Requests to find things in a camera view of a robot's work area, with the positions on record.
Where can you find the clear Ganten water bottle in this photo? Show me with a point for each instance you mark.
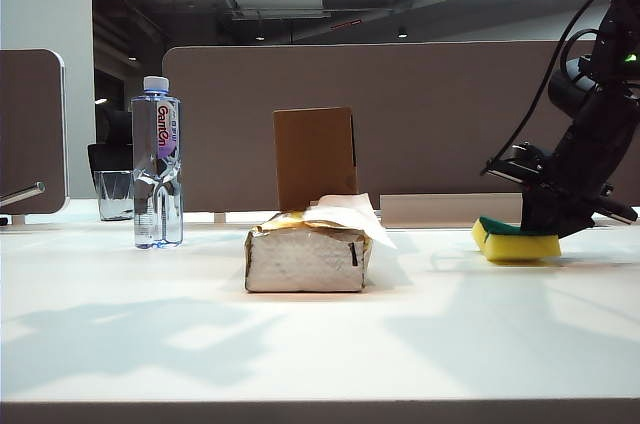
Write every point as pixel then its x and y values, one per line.
pixel 157 169

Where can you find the narrow brown desk partition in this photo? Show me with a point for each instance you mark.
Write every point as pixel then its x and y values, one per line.
pixel 30 134

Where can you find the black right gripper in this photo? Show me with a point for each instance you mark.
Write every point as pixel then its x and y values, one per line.
pixel 570 179

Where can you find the black office chair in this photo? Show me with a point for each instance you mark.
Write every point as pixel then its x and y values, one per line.
pixel 112 151

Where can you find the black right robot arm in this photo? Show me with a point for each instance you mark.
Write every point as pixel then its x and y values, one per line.
pixel 600 109

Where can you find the white tissue sheet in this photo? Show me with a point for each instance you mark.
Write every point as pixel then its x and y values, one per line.
pixel 350 214

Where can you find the round ceiling downlight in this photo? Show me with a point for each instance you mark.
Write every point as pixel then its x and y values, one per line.
pixel 402 34

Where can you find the yellow green sponge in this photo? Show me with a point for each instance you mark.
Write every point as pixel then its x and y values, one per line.
pixel 515 246

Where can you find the chrome metal rod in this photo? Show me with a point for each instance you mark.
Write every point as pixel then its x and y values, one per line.
pixel 22 192

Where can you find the wide brown desk partition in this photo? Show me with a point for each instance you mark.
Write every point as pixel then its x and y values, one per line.
pixel 440 119

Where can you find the brown cardboard box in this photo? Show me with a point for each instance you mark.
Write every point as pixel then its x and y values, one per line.
pixel 315 159

